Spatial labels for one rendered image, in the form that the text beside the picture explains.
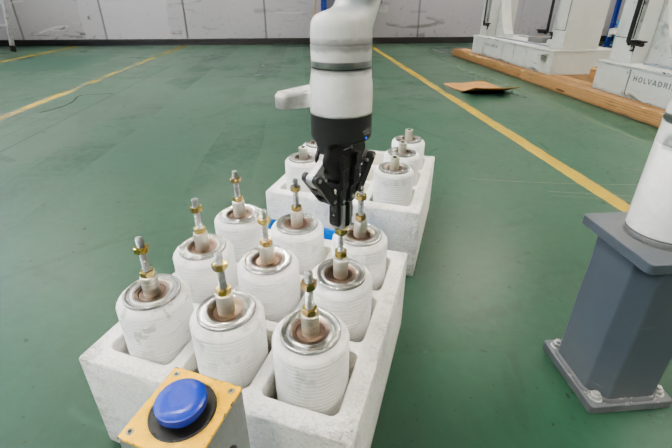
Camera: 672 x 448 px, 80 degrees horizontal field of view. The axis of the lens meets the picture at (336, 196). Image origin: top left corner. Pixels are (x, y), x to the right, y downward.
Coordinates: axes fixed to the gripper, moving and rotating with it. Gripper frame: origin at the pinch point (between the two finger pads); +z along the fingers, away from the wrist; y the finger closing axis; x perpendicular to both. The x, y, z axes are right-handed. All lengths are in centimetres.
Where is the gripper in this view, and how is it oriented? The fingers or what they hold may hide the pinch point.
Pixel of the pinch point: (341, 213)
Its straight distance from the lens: 54.4
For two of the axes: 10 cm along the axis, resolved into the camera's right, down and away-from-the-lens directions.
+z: 0.0, 9.0, 4.4
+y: 6.3, -3.4, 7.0
